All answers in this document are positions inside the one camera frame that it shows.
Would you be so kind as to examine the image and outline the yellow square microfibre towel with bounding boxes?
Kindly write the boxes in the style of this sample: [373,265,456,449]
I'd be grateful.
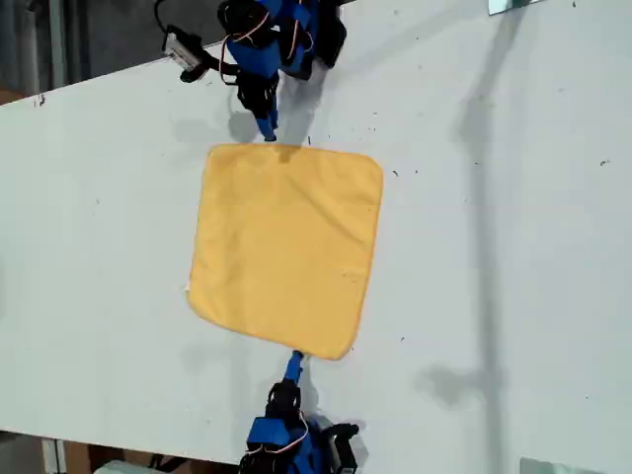
[186,142,385,361]

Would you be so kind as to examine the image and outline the red white servo wire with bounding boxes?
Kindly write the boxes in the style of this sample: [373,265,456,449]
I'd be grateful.
[218,9,271,88]
[244,421,310,456]

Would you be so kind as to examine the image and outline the black camera stalk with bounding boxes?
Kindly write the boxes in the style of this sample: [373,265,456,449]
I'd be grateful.
[204,52,239,76]

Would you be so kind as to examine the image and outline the white table leg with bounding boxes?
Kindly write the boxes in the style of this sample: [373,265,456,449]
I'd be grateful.
[41,437,68,474]

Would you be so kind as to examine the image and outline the grey metal frame post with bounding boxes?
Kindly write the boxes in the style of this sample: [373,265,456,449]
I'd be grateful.
[47,0,68,89]

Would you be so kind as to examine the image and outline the white box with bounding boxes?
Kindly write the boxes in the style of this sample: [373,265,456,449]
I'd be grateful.
[93,458,154,474]

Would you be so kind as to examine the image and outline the black camera cable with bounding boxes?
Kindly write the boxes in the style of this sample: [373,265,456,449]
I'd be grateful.
[153,0,174,37]

